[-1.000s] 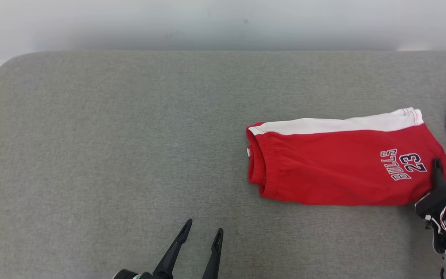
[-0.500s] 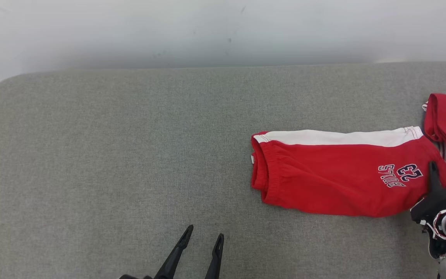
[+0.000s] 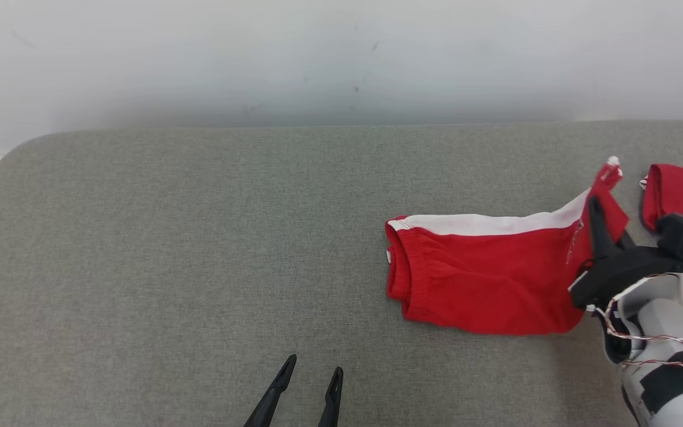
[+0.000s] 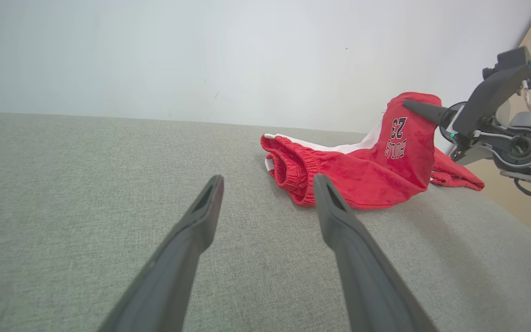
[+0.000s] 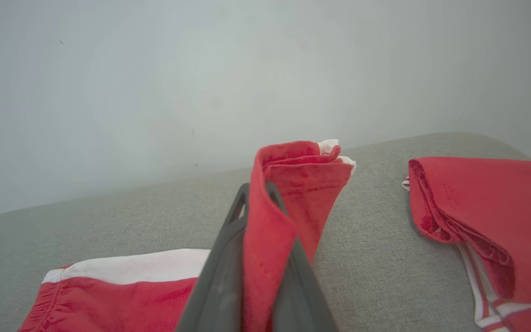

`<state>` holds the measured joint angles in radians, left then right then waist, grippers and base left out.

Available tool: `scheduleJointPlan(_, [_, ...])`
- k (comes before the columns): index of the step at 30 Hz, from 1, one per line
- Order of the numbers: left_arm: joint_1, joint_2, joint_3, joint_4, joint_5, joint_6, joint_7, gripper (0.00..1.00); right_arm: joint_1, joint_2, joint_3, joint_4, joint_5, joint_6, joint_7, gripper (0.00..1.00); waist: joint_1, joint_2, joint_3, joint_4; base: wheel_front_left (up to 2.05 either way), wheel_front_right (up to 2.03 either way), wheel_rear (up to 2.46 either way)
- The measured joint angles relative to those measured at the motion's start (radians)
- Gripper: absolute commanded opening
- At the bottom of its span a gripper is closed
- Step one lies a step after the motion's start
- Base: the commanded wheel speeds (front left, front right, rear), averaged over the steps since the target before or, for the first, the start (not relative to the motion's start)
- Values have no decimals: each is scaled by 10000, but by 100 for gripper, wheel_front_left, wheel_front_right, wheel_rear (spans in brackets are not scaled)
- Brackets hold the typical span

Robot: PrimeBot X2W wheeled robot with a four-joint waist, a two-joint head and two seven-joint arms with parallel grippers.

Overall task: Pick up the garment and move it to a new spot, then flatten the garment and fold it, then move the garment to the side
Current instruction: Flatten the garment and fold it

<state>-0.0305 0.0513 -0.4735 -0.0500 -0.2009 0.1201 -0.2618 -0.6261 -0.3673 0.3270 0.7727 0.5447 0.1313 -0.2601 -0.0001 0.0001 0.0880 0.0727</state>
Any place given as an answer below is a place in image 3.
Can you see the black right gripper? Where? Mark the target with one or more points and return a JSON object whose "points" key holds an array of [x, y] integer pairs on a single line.
{"points": [[620, 273]]}

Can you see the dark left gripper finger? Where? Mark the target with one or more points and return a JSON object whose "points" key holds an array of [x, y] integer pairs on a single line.
{"points": [[276, 391], [332, 403]]}

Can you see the red white number jersey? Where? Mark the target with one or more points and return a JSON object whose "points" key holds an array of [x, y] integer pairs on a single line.
{"points": [[679, 190]]}

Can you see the red shorts white stripe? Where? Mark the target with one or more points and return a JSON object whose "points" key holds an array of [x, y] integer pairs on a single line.
{"points": [[484, 279]]}

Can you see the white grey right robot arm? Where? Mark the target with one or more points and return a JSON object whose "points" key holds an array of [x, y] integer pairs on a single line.
{"points": [[667, 320]]}

